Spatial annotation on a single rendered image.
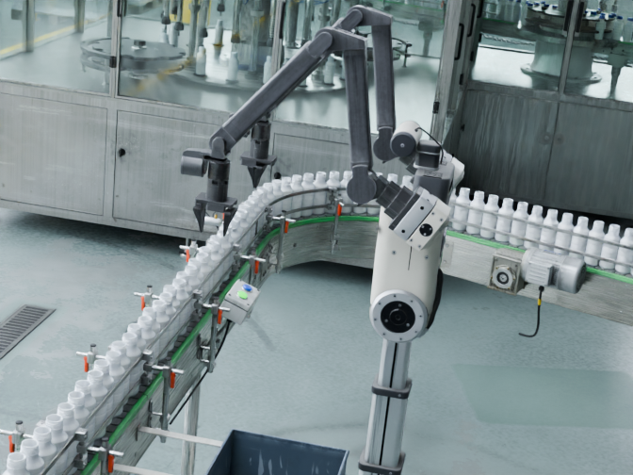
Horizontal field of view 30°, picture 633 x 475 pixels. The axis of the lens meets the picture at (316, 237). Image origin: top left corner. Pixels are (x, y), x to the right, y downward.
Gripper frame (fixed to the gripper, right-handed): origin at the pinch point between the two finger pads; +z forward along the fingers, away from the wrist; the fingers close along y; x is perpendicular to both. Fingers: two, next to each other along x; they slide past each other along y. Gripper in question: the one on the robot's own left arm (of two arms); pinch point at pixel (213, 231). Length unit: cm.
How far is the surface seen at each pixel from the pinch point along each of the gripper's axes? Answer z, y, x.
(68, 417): 26, -12, -66
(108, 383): 28, -11, -42
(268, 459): 52, 26, -22
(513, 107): 59, 67, 521
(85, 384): 25, -14, -51
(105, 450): 32, -2, -67
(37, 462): 28, -11, -83
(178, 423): 140, -45, 144
